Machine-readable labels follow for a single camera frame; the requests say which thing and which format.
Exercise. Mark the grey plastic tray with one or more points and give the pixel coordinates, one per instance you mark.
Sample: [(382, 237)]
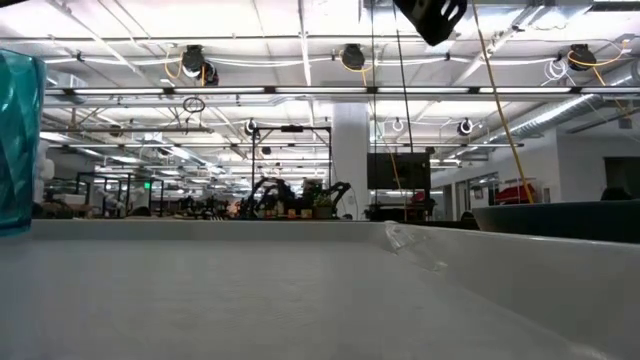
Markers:
[(280, 295)]

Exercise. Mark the teal translucent plastic cup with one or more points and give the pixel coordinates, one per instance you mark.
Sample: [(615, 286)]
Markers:
[(17, 145)]

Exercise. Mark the long ceiling light strip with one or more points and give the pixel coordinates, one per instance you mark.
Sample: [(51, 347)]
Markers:
[(320, 90)]

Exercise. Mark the black hanging screen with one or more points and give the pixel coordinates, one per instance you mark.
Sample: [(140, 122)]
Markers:
[(399, 171)]

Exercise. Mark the white building pillar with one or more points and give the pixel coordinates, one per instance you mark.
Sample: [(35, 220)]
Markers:
[(351, 160)]

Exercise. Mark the black framed workstation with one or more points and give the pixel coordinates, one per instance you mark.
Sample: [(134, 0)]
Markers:
[(291, 128)]

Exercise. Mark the red background object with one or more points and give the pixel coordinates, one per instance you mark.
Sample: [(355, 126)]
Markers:
[(512, 195)]

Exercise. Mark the background black robot arms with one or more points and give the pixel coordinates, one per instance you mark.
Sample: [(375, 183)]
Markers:
[(270, 197)]

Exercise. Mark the silver ceiling air duct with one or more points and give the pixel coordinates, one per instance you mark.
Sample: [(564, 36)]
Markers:
[(565, 112)]

